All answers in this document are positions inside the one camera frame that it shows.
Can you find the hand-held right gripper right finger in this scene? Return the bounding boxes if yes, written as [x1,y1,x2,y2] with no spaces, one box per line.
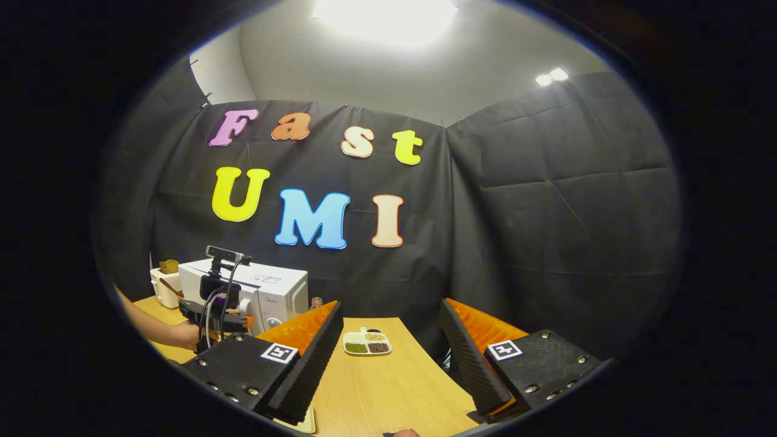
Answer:
[439,297,608,424]

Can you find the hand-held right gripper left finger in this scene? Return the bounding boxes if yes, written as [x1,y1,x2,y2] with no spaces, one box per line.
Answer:
[181,300,344,425]

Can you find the white microwave oven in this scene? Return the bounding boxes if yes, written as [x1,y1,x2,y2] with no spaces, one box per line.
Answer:
[178,258,309,336]

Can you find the white toaster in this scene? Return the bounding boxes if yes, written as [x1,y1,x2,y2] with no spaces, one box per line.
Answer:
[150,267,183,309]

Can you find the cream plastic tray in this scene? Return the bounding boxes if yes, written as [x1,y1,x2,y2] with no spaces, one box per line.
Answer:
[272,405,317,434]

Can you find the white divided dish of beans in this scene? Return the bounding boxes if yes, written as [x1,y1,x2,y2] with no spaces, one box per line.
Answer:
[343,328,392,356]

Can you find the black backdrop cloth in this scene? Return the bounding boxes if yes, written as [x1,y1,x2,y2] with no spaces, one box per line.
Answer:
[91,58,682,371]

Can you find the small ceiling light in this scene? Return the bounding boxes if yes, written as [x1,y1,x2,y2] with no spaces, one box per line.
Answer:
[534,68,570,87]

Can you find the long ceiling light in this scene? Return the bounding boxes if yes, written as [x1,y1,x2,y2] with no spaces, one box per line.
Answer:
[313,0,459,46]

